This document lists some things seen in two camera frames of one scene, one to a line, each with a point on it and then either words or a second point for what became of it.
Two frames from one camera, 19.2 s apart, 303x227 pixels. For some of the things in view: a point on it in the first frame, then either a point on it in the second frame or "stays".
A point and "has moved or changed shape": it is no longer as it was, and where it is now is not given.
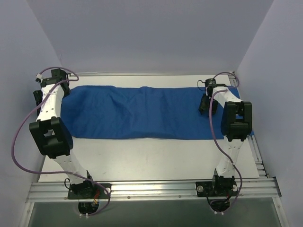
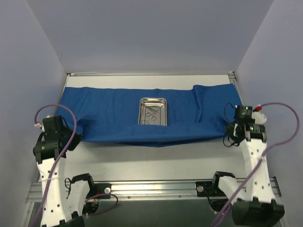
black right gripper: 205,103 to 230,130
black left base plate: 89,190 stays
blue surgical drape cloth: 155,113 has moved or changed shape
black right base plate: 216,188 stays
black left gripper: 38,98 to 71,139
